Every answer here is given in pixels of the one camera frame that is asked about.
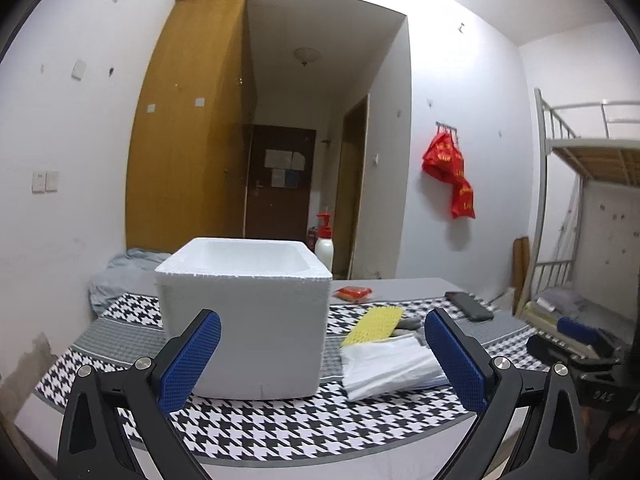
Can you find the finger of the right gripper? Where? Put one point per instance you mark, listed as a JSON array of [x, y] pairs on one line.
[[593, 337], [550, 353]]

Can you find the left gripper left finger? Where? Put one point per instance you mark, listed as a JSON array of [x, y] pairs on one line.
[[93, 443]]

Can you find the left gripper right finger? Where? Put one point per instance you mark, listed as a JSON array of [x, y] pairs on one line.
[[552, 441]]

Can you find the yellow foam net sleeve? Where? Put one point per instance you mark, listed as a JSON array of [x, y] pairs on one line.
[[377, 324]]

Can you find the white tissue pack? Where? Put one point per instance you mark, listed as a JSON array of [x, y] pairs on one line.
[[387, 366]]

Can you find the metal bunk bed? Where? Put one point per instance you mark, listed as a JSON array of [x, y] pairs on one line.
[[591, 275]]

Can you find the black smartphone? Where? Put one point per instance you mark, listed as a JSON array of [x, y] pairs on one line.
[[469, 306]]

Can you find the blue-grey crumpled cloth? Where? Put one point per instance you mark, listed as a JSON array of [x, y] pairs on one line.
[[131, 272]]

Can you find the white styrofoam box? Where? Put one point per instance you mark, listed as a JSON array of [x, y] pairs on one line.
[[272, 297]]

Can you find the red snack packet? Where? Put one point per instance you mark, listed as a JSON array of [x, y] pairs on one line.
[[353, 294]]

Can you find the red hanging bag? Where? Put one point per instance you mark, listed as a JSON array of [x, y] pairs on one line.
[[444, 162]]

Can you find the wooden wardrobe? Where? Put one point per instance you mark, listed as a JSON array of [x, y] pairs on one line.
[[187, 161]]

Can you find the white pump lotion bottle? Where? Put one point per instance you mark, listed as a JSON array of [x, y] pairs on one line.
[[324, 247]]

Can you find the red fire extinguisher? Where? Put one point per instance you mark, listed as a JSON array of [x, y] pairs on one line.
[[312, 236]]

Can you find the dark brown entrance door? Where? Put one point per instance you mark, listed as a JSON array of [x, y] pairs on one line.
[[279, 183]]

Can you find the ceiling lamp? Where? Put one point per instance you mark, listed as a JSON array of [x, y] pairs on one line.
[[306, 56]]

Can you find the white wall switches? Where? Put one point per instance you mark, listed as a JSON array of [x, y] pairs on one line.
[[45, 181]]

